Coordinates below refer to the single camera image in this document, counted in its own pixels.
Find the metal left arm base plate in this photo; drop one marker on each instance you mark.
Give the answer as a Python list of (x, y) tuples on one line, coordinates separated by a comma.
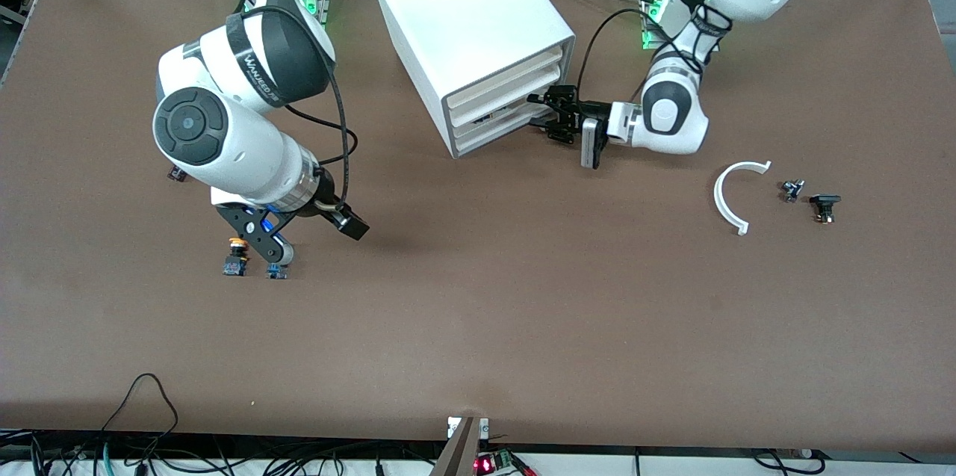
[(651, 1)]

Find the yellow push button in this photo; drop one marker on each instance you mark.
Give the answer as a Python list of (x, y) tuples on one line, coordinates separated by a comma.
[(236, 261)]

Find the circuit board with red light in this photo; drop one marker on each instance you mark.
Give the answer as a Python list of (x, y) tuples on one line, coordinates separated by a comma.
[(485, 465)]

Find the black switch part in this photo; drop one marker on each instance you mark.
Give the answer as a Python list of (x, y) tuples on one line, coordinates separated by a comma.
[(824, 203)]

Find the white drawer cabinet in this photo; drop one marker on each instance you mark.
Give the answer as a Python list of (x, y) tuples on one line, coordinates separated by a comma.
[(463, 5)]

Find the small black silver part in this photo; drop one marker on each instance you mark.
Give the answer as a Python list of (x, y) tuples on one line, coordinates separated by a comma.
[(792, 190)]

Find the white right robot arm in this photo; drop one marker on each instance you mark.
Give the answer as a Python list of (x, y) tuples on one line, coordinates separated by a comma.
[(224, 140)]

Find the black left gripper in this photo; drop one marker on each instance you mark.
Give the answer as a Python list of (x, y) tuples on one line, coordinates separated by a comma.
[(569, 117)]

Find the white plastic drawer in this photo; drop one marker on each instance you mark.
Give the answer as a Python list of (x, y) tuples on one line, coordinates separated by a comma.
[(515, 93), (493, 132), (508, 76)]

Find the black cylindrical capacitor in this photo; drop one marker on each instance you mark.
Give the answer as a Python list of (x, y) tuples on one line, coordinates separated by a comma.
[(175, 174)]

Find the white curved plastic arc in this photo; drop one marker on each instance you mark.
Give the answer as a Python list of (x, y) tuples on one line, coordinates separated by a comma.
[(718, 196)]

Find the red push button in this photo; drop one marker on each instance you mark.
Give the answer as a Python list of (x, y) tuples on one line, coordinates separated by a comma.
[(277, 272)]

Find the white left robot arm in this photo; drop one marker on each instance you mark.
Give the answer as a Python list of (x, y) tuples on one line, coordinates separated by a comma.
[(672, 117)]

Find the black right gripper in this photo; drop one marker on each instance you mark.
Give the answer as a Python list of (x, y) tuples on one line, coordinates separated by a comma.
[(326, 205)]

